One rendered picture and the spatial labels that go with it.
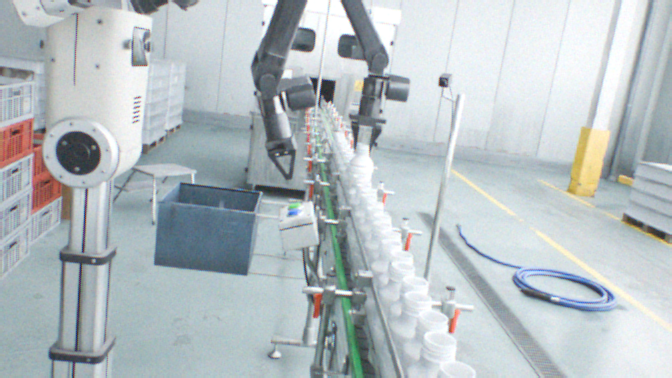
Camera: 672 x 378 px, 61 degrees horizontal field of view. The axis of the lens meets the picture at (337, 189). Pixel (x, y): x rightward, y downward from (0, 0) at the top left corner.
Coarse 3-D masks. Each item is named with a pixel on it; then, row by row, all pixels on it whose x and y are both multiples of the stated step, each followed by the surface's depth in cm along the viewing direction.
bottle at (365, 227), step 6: (366, 210) 122; (372, 210) 121; (378, 210) 124; (366, 216) 122; (372, 216) 121; (366, 222) 122; (372, 222) 121; (360, 228) 122; (366, 228) 121; (360, 234) 122; (354, 258) 124; (360, 258) 122; (354, 264) 124
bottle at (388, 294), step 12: (396, 264) 89; (408, 264) 89; (396, 276) 87; (384, 288) 88; (396, 288) 87; (384, 300) 87; (396, 300) 86; (384, 312) 87; (372, 336) 90; (384, 336) 87
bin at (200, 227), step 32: (192, 192) 215; (224, 192) 216; (256, 192) 217; (160, 224) 186; (192, 224) 187; (224, 224) 187; (256, 224) 212; (160, 256) 188; (192, 256) 189; (224, 256) 190; (288, 256) 218
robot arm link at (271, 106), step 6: (258, 96) 128; (282, 96) 130; (288, 96) 129; (264, 102) 128; (270, 102) 127; (276, 102) 128; (282, 102) 129; (288, 102) 129; (264, 108) 128; (270, 108) 128; (276, 108) 128; (282, 108) 129; (264, 114) 129; (270, 114) 128; (276, 114) 128
